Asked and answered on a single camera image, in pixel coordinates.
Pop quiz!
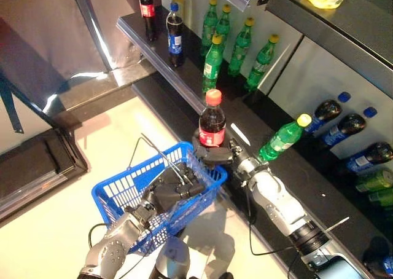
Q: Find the green drink can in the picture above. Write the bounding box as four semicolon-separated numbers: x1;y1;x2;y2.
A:
367;188;393;208
354;168;393;194

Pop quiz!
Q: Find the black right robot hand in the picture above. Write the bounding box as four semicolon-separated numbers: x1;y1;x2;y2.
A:
192;122;252;171

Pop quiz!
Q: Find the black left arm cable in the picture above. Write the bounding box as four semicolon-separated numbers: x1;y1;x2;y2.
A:
88;222;110;249

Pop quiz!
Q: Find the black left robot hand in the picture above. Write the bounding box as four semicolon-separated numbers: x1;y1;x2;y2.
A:
142;162;206;214

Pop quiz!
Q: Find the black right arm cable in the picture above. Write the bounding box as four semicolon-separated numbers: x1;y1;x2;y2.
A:
245;180;303;257

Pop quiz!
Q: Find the dark blue metal strut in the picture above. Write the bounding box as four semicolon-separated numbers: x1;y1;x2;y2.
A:
0;71;25;135

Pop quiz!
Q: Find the black low display base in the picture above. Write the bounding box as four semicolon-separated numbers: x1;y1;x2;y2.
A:
0;127;90;221

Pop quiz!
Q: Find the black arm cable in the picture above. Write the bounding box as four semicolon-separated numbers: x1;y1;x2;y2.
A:
88;222;110;249
245;180;303;257

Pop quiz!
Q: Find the blue plastic shopping basket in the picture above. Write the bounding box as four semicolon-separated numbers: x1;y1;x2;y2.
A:
91;133;228;257

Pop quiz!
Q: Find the dark cola bottle red cap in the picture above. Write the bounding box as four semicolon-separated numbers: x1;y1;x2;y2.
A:
139;0;158;42
198;88;227;147

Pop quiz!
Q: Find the silver left robot leg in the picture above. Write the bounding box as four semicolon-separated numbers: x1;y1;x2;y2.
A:
150;235;191;279

